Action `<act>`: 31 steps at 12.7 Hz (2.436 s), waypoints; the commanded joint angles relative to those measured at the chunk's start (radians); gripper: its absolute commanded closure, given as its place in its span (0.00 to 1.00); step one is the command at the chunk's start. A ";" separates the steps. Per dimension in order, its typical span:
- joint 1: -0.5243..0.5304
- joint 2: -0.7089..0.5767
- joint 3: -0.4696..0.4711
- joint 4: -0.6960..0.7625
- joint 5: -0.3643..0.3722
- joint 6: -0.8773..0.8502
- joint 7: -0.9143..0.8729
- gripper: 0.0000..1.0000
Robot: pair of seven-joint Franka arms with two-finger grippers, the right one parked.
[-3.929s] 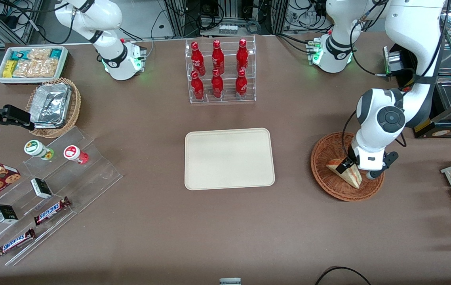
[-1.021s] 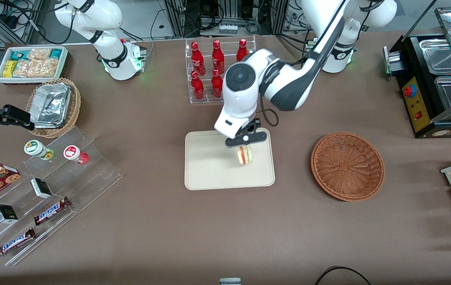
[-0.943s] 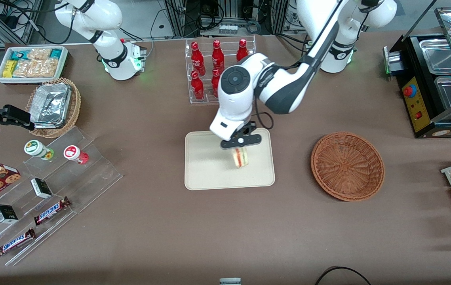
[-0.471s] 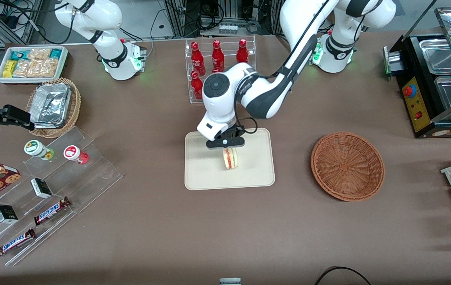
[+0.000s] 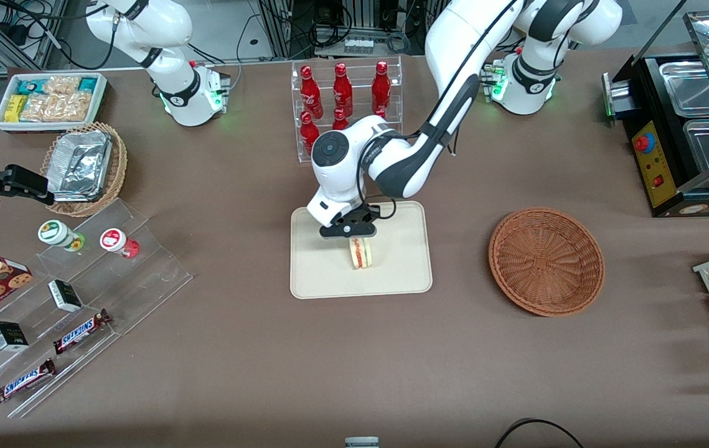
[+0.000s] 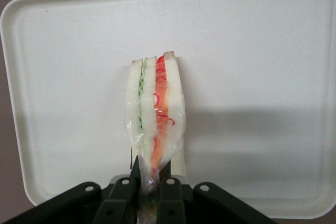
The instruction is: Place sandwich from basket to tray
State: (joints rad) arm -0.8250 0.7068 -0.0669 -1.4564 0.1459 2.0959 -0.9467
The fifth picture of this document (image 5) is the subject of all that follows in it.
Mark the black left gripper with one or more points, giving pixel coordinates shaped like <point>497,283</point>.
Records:
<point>355,215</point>

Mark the triangular sandwich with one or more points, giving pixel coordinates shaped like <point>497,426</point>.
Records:
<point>360,255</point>

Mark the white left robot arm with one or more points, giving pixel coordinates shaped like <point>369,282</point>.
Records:
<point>345,180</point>

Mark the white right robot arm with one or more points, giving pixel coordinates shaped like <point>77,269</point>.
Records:
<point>173,28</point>

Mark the beige plastic tray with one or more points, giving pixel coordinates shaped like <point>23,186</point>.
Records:
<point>317,274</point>

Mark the light oval wicker basket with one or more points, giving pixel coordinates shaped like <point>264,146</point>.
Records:
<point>119,168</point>

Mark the round brown wicker basket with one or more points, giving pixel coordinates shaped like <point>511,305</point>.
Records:
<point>547,261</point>

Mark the green lid snack cup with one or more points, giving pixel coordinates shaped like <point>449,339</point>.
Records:
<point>54,232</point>

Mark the aluminium foil container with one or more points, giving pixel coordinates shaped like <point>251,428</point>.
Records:
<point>80,165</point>

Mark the yellow snack packet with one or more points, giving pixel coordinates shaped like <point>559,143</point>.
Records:
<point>14,109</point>

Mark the clear cracker bag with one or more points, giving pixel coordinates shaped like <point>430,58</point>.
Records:
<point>61,84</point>
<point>38,107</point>
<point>73,107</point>

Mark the teal snack packet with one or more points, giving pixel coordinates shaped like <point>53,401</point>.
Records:
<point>29,86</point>
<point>88,84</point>

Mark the red lid snack cup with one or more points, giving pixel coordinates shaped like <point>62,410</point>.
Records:
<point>112,239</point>

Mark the small black box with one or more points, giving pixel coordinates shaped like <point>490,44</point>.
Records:
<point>9,336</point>
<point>65,295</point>

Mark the clear acrylic stepped display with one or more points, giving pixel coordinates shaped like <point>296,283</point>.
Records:
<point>142,280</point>

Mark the Snickers chocolate bar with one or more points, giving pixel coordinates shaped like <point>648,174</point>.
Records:
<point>80,331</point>
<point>23,381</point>

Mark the clear acrylic bottle rack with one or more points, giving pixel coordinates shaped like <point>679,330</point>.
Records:
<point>359,74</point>

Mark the white power strip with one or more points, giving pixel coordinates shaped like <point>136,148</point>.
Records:
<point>358,46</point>

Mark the grey metal block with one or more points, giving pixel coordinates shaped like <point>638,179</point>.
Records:
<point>361,443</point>

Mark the aluminium equipment rack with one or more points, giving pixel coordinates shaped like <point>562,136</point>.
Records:
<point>279,31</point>

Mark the black food warmer machine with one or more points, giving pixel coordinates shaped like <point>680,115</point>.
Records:
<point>659,186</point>

